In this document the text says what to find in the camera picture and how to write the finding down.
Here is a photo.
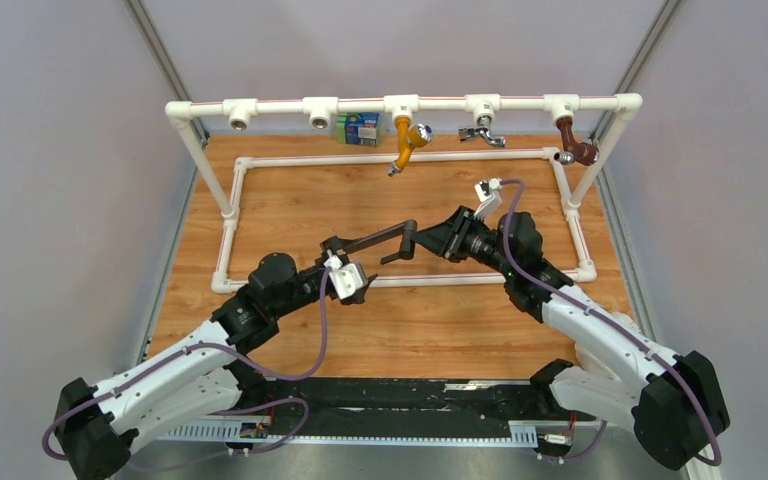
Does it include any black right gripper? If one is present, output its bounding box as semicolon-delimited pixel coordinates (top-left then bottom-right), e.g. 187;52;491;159
410;206;516;279

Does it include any dark grey long faucet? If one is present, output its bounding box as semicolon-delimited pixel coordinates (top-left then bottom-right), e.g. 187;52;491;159
336;219;418;265

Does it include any white PVC pipe frame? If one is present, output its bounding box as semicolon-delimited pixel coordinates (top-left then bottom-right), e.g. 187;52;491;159
165;93;643;294

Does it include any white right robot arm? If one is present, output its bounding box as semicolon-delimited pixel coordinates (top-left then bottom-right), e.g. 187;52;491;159
412;206;730;470

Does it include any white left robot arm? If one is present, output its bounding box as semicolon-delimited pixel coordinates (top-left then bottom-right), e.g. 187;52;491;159
41;237;374;479

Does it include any yellow faucet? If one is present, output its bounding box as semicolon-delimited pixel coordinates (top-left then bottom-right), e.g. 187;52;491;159
388;116;434;177

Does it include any chrome faucet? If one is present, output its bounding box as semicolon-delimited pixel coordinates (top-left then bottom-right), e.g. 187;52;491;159
458;114;506;148

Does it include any green blue small box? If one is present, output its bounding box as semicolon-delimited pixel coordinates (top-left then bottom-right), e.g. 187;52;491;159
335;112;380;147

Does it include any brown faucet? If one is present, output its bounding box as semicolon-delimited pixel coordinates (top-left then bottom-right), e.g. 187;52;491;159
554;116;599;166

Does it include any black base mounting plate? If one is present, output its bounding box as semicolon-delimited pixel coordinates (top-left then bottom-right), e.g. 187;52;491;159
226;377;591;441

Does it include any white thread seal tape roll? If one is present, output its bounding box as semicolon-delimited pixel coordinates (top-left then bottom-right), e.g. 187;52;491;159
574;311;643;381

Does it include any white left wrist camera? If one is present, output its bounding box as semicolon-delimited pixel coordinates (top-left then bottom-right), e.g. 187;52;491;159
324;256;368;301

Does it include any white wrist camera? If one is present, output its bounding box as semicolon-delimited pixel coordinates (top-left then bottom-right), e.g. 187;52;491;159
324;256;368;301
474;177;503;221

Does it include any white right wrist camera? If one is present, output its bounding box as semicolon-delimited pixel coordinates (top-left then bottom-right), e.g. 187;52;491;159
474;177;503;221

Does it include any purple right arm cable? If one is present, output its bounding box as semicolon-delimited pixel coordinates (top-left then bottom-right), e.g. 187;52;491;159
495;178;723;468

